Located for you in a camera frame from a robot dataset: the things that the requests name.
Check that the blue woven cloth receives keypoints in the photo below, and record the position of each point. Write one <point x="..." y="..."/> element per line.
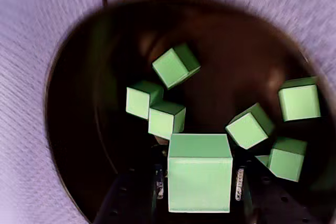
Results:
<point x="26" y="103"/>

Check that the black metal bucket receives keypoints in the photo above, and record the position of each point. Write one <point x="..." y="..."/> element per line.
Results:
<point x="236" y="51"/>

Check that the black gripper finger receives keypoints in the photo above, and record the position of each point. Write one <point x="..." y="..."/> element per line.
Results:
<point x="265" y="203"/>
<point x="134" y="203"/>

